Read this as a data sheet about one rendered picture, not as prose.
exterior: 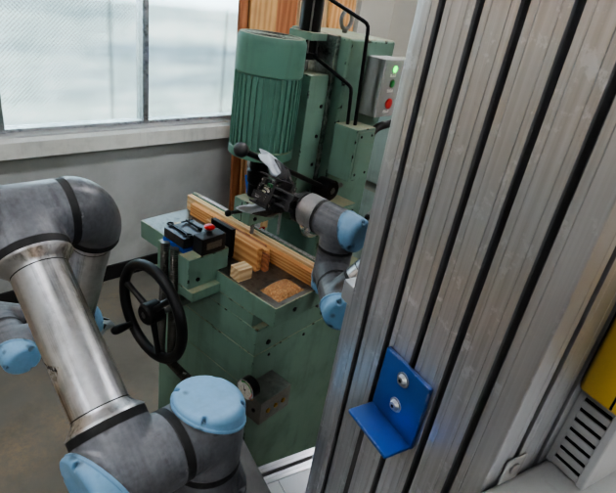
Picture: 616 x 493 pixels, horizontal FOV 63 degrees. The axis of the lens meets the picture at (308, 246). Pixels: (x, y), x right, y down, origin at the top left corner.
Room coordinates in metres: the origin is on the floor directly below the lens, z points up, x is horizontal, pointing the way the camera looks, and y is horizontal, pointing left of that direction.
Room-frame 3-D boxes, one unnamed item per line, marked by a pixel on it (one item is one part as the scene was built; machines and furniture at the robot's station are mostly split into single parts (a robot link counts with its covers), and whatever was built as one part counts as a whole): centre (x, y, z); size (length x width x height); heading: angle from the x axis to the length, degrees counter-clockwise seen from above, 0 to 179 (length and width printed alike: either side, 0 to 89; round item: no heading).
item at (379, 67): (1.51, -0.13, 1.40); 0.10 x 0.06 x 0.16; 143
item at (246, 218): (1.36, 0.16, 1.03); 0.14 x 0.07 x 0.09; 143
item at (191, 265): (1.20, 0.31, 0.91); 0.15 x 0.14 x 0.09; 53
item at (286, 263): (1.32, 0.15, 0.92); 0.63 x 0.02 x 0.04; 53
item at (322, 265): (0.93, -0.06, 1.10); 0.11 x 0.08 x 0.11; 9
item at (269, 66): (1.34, 0.17, 1.35); 0.18 x 0.18 x 0.31
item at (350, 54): (1.58, 0.00, 1.16); 0.22 x 0.22 x 0.72; 53
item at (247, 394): (1.02, 0.09, 0.65); 0.06 x 0.04 x 0.08; 53
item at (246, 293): (1.27, 0.26, 0.87); 0.61 x 0.30 x 0.06; 53
